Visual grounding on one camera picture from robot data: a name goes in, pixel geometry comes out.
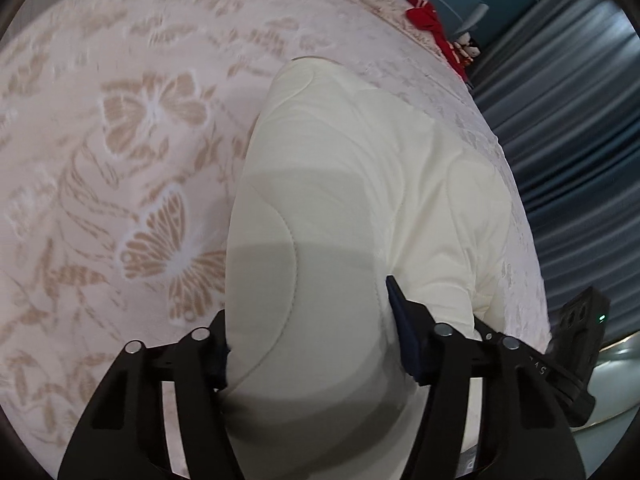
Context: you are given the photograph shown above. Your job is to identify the cream quilted coat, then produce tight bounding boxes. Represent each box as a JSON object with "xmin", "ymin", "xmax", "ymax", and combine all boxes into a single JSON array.
[{"xmin": 222, "ymin": 57, "xmax": 514, "ymax": 480}]

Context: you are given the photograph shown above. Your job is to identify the grey curtain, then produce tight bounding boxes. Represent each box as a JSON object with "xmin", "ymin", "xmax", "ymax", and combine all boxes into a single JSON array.
[{"xmin": 469, "ymin": 0, "xmax": 640, "ymax": 342}]

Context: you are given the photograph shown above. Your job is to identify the pink floral bedspread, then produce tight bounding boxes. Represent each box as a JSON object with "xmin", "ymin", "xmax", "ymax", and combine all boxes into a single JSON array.
[{"xmin": 0, "ymin": 0, "xmax": 554, "ymax": 480}]

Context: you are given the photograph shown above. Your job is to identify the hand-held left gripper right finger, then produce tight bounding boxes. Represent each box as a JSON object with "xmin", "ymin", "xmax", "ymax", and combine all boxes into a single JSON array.
[{"xmin": 384, "ymin": 274, "xmax": 587, "ymax": 480}]

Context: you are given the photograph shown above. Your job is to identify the red cloth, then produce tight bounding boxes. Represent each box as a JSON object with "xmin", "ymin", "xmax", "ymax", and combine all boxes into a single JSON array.
[{"xmin": 405, "ymin": 0, "xmax": 471, "ymax": 81}]

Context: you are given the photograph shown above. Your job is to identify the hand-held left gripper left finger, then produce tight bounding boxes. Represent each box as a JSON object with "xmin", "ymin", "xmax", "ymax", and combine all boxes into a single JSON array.
[{"xmin": 57, "ymin": 309, "xmax": 247, "ymax": 480}]

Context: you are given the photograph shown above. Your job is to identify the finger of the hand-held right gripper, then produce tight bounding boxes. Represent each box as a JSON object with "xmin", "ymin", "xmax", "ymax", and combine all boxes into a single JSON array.
[{"xmin": 472, "ymin": 317, "xmax": 552, "ymax": 379}]

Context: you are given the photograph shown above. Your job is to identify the small white plush toy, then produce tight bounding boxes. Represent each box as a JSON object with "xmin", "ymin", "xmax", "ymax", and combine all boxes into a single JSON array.
[{"xmin": 452, "ymin": 32, "xmax": 482, "ymax": 61}]

